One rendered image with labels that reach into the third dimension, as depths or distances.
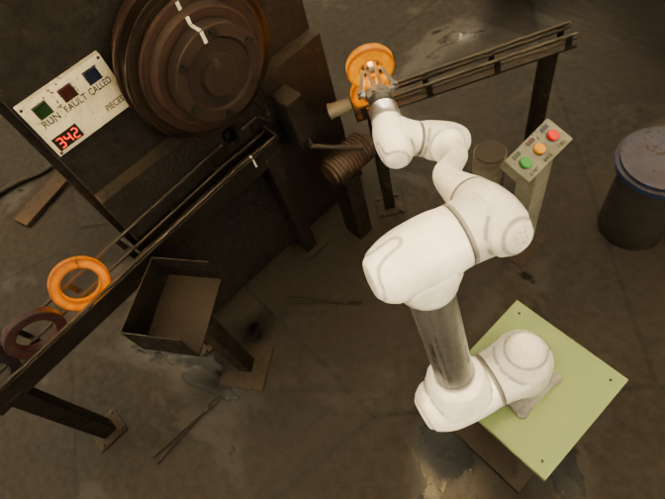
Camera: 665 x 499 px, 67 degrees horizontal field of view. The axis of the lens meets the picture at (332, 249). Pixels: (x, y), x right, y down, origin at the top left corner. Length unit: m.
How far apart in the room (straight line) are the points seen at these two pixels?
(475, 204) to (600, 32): 2.44
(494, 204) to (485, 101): 1.94
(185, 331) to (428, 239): 0.99
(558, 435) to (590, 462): 0.41
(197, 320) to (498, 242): 1.05
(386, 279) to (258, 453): 1.32
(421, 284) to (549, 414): 0.84
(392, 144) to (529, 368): 0.69
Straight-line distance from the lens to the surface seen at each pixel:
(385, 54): 1.70
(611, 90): 3.00
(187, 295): 1.74
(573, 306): 2.24
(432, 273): 0.94
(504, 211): 0.95
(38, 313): 1.82
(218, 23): 1.47
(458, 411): 1.41
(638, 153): 2.14
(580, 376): 1.72
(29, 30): 1.54
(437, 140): 1.47
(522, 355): 1.43
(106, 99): 1.64
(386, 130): 1.45
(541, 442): 1.66
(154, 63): 1.48
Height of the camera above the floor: 1.98
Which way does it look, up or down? 57 degrees down
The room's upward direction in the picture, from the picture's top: 21 degrees counter-clockwise
